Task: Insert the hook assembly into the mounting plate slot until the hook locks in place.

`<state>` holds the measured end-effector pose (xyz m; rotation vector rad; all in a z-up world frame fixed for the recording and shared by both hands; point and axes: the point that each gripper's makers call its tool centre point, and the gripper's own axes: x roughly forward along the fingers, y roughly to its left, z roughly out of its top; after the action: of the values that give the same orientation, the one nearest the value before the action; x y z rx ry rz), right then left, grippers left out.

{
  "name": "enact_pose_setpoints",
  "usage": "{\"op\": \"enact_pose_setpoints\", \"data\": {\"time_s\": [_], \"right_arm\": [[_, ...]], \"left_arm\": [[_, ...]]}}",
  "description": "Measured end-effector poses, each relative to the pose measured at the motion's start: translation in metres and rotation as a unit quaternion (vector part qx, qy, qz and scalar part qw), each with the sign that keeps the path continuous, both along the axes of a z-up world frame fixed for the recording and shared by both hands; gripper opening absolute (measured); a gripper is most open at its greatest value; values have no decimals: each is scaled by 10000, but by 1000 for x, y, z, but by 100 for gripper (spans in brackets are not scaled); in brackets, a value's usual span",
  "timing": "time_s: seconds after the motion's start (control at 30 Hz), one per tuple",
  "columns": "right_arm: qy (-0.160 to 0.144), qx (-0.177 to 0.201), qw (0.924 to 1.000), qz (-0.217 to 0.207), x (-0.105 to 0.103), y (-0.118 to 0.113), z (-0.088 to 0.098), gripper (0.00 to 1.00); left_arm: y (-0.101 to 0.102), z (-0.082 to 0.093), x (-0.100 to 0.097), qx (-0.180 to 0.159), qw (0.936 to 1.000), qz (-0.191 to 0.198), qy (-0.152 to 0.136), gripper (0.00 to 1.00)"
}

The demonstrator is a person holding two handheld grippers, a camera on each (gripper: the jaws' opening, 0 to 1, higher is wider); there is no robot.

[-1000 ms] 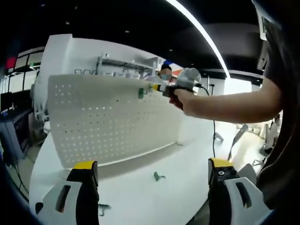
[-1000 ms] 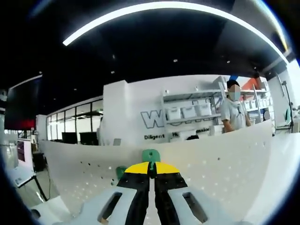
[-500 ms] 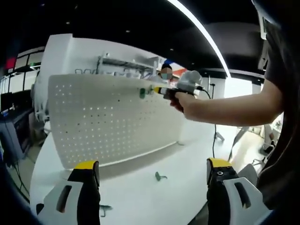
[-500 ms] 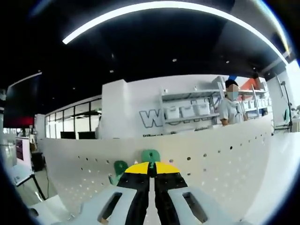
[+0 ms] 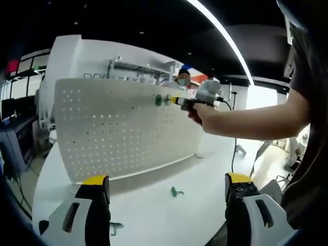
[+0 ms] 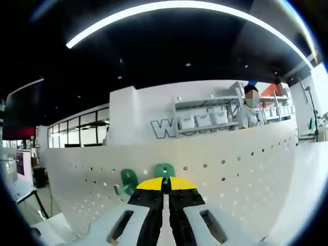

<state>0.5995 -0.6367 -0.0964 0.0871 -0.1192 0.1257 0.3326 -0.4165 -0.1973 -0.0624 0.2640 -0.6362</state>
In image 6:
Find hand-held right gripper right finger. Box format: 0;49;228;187
166;176;258;246

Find white metal storage shelf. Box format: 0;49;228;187
174;81;296;137

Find ceiling light strip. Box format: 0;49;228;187
65;0;320;70

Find open laptop pink screen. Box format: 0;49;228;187
11;150;37;203

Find black tripod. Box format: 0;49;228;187
299;79;321;141

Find green hook assembly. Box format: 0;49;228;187
153;163;177;195
114;168;139;197

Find white perforated mounting plate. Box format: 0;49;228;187
43;119;300;239

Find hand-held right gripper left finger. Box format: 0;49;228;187
75;176;165;246

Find small table black legs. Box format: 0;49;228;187
30;188;50;220

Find black wall screen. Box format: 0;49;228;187
2;78;46;141

